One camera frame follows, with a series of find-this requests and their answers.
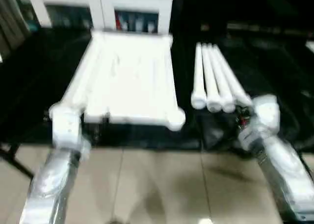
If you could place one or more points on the white sideboard cabinet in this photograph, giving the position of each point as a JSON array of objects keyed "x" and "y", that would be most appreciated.
[{"x": 103, "y": 3}]

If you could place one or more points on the black stand leg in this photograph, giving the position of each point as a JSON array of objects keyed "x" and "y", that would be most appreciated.
[{"x": 17, "y": 160}]

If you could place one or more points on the black plastic mat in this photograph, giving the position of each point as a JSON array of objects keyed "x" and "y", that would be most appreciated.
[{"x": 282, "y": 69}]

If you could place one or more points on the red bottle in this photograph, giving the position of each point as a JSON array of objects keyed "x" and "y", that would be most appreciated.
[{"x": 119, "y": 19}]

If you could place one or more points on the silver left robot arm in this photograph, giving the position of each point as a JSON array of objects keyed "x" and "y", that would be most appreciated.
[{"x": 51, "y": 180}]

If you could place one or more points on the white plastic table top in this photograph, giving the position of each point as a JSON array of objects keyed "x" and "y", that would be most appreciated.
[{"x": 127, "y": 82}]

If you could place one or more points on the white flat board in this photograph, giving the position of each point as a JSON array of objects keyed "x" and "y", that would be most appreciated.
[{"x": 310, "y": 47}]

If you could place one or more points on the grey curtain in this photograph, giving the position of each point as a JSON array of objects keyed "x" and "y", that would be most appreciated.
[{"x": 12, "y": 23}]

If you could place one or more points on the white plastic table leg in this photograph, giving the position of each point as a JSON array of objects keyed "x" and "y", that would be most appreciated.
[
  {"x": 222, "y": 84},
  {"x": 198, "y": 74},
  {"x": 211, "y": 82},
  {"x": 233, "y": 82}
]

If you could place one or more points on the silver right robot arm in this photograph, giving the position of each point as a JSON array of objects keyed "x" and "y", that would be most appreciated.
[{"x": 282, "y": 165}]

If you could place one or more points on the dark metal rail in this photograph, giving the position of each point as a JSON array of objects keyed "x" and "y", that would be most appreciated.
[{"x": 269, "y": 28}]

